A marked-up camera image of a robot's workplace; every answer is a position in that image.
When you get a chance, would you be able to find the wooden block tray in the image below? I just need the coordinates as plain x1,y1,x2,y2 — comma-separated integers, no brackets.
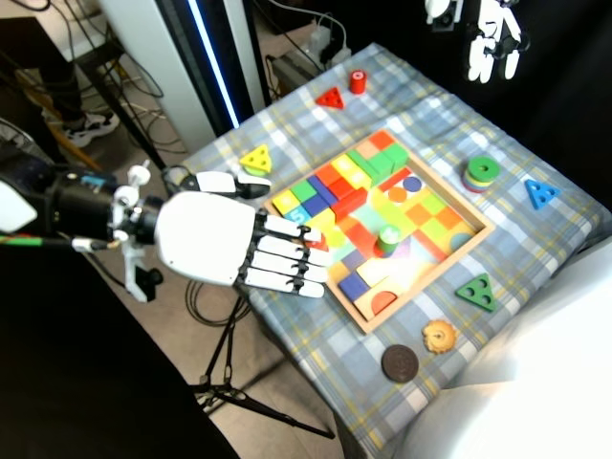
264,127,496,335

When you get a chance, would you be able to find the green triangle block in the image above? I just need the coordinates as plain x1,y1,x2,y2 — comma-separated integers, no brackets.
454,273,498,314

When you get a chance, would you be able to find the red triangle block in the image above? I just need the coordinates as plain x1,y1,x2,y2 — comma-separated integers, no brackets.
314,87,346,111

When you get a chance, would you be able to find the dark chocolate toy cookie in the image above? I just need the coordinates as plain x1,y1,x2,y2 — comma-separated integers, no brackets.
381,343,421,383

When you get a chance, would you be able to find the white cabinet with blue light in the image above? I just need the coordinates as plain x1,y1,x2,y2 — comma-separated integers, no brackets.
98,0,269,140

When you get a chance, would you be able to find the blue plaid cloth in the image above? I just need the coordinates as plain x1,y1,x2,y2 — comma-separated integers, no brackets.
183,42,606,459

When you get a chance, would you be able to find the blue triangle block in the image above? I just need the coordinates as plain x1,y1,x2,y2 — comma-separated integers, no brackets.
524,179,561,210

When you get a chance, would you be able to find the black desk frame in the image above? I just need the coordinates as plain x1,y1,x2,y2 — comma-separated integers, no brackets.
0,16,168,171

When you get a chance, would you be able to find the tan toy cookie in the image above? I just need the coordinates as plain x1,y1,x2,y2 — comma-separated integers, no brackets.
420,318,459,356

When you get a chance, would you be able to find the ring stack with green top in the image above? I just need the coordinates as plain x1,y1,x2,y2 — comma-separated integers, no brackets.
460,155,502,194

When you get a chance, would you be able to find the white robot body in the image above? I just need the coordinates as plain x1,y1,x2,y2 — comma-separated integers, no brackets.
396,238,612,459

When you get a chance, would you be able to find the yellow triangle block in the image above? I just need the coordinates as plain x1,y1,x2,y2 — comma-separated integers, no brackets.
238,144,274,174

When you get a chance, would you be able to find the white power strip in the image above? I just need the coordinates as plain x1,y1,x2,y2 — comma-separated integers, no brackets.
305,23,353,66

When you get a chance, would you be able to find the black tripod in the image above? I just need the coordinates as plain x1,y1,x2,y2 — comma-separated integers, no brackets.
188,291,336,440

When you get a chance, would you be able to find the black coiled cable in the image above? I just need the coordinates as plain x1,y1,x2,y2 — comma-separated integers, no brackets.
185,276,252,327

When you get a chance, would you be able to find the green cylinder block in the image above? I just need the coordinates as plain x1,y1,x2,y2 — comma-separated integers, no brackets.
374,223,403,259

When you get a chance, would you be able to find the person's leg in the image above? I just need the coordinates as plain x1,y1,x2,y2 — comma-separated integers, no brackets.
13,52,83,126

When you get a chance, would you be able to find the red cylinder with hole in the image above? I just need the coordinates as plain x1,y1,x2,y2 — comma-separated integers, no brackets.
347,70,369,96

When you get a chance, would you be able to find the grey metal box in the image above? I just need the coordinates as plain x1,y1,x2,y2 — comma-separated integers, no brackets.
271,50,331,92

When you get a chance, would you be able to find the person's shoe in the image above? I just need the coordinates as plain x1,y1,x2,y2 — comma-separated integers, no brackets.
60,112,120,149

